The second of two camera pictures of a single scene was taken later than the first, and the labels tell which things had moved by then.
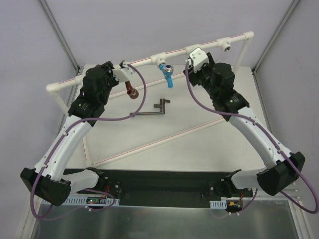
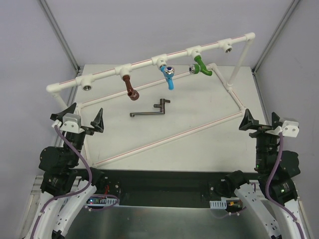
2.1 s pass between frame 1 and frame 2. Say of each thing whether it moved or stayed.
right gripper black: moved
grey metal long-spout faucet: stayed
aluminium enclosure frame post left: stayed
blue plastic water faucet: stayed
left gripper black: moved
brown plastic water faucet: stayed
